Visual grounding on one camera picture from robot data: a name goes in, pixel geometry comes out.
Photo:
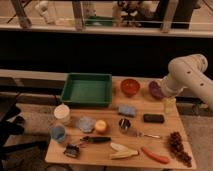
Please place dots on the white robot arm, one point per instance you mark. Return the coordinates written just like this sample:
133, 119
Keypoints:
188, 72

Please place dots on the green plastic tray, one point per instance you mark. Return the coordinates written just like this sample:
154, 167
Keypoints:
87, 90

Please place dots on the red bowl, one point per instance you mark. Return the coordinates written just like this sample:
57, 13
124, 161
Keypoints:
130, 87

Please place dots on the black binder clip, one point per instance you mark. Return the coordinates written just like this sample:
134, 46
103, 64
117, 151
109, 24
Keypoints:
72, 151

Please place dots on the blue sponge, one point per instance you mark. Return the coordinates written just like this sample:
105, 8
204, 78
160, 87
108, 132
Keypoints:
127, 111

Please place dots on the black office chair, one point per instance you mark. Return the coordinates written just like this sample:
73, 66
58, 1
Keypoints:
11, 123

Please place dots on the orange ball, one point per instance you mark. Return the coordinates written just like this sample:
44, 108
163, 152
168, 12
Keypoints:
100, 126

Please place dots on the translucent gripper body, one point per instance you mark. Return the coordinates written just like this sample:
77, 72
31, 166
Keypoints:
169, 104

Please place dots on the white cup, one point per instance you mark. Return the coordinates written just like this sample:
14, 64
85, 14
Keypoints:
62, 114

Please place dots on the metal spoon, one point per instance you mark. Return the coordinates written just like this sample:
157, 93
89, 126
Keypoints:
141, 134

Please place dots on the crumpled clear plastic bag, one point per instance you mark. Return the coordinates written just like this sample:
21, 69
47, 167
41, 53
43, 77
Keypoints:
85, 124

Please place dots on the dark grape bunch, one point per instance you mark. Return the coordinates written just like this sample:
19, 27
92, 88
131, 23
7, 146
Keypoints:
177, 149

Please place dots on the blue cup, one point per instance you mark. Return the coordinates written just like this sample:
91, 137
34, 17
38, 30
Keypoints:
58, 133

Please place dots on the purple bowl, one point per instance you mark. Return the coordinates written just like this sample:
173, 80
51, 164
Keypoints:
155, 90

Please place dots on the black eraser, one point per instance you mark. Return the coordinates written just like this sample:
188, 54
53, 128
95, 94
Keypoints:
153, 118

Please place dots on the orange carrot toy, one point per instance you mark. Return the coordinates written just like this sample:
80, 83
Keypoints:
158, 158

